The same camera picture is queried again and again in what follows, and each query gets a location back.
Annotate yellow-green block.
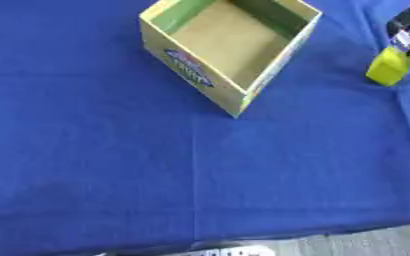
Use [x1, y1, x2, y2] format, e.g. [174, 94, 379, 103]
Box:
[364, 46, 410, 88]

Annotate tan cardboard box green inside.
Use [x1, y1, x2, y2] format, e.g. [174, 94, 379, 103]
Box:
[136, 0, 324, 119]

